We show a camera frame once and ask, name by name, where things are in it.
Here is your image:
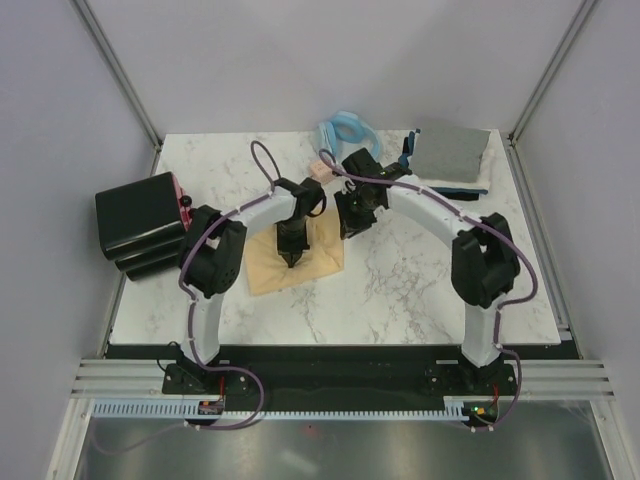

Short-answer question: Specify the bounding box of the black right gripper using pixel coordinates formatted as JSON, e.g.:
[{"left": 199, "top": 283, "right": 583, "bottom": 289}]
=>
[{"left": 334, "top": 187, "right": 379, "bottom": 240}]

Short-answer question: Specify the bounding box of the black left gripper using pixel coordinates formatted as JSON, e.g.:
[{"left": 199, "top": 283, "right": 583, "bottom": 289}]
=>
[{"left": 277, "top": 217, "right": 310, "bottom": 269}]

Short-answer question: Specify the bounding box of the yellow t shirt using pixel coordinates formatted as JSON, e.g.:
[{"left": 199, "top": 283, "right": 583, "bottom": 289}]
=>
[{"left": 243, "top": 209, "right": 344, "bottom": 296}]

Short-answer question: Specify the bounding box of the small pink cube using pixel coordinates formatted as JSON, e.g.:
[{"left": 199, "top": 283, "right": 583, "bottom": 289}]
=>
[{"left": 309, "top": 160, "right": 335, "bottom": 185}]

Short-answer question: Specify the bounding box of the black pink drawer organizer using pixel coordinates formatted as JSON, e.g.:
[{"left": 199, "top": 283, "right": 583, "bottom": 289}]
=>
[{"left": 95, "top": 172, "right": 192, "bottom": 281}]

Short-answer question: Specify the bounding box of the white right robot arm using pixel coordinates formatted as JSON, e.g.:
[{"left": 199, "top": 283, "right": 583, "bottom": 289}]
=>
[{"left": 334, "top": 165, "right": 521, "bottom": 394}]

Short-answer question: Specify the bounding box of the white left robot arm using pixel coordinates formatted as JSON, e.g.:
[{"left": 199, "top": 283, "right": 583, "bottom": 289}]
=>
[{"left": 178, "top": 178, "right": 326, "bottom": 393}]

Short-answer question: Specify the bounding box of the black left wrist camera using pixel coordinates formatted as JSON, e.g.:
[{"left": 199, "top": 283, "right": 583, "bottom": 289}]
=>
[{"left": 299, "top": 177, "right": 327, "bottom": 218}]

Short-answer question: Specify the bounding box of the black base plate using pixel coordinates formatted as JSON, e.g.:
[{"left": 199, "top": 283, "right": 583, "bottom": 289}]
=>
[{"left": 102, "top": 343, "right": 584, "bottom": 414}]

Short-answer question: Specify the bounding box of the aluminium frame post right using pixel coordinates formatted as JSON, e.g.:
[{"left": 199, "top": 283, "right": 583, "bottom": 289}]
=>
[{"left": 504, "top": 0, "right": 601, "bottom": 146}]

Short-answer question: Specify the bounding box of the aluminium frame post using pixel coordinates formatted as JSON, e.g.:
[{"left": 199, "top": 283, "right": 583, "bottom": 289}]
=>
[
  {"left": 70, "top": 0, "right": 163, "bottom": 152},
  {"left": 504, "top": 0, "right": 601, "bottom": 146}
]

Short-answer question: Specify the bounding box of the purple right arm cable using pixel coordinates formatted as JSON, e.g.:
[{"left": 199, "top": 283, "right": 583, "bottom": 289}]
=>
[{"left": 318, "top": 148, "right": 541, "bottom": 434}]

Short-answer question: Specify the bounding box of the aluminium frame rail front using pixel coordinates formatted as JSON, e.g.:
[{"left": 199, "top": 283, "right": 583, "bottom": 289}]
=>
[{"left": 71, "top": 360, "right": 614, "bottom": 404}]

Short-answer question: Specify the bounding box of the white slotted cable duct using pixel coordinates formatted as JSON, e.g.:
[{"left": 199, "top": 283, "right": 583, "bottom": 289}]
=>
[{"left": 92, "top": 398, "right": 495, "bottom": 421}]

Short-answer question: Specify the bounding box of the aluminium frame post left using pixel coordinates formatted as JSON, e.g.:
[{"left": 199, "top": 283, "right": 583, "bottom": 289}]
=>
[{"left": 70, "top": 0, "right": 163, "bottom": 152}]

